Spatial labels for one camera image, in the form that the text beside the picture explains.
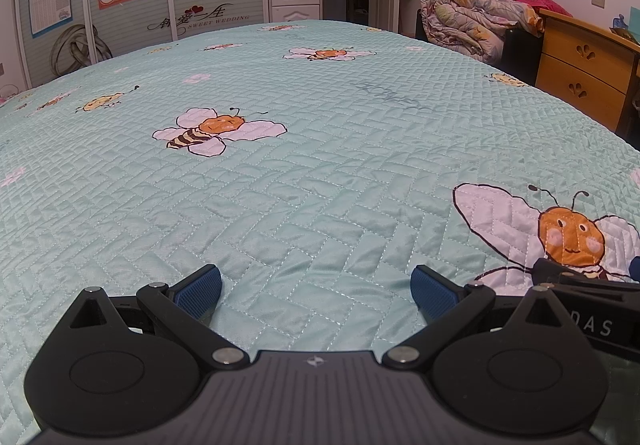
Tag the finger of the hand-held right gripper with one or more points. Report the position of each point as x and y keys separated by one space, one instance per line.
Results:
x=575 y=279
x=635 y=270

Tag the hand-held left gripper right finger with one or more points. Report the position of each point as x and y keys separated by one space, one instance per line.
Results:
x=435 y=295

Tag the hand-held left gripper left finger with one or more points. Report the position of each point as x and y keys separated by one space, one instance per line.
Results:
x=197 y=292

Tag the bee print bedspread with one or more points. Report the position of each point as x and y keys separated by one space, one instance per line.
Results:
x=300 y=175

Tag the wooden nightstand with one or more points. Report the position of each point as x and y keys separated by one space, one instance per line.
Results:
x=570 y=70

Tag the folded floral quilt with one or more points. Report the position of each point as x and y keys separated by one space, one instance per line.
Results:
x=465 y=20

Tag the wardrobe with sliding doors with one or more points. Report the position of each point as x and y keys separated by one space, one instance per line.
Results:
x=175 y=0

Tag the blue bordered poster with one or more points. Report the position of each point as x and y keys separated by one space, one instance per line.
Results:
x=49 y=0

